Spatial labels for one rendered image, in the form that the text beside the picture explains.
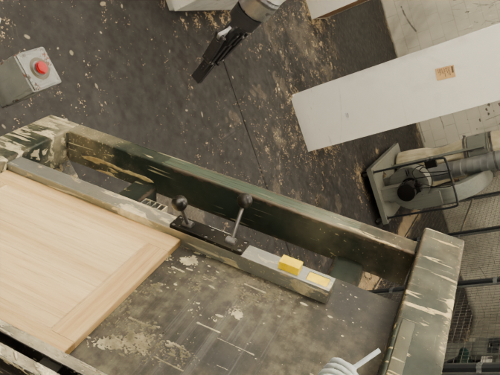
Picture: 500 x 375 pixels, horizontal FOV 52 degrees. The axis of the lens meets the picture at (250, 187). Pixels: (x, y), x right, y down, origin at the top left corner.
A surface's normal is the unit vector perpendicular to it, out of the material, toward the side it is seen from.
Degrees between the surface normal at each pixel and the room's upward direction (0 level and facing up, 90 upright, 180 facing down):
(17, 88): 90
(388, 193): 90
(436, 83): 90
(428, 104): 90
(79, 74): 0
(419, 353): 57
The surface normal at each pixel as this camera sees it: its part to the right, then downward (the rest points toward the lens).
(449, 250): 0.12, -0.84
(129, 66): 0.82, -0.20
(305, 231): -0.42, 0.43
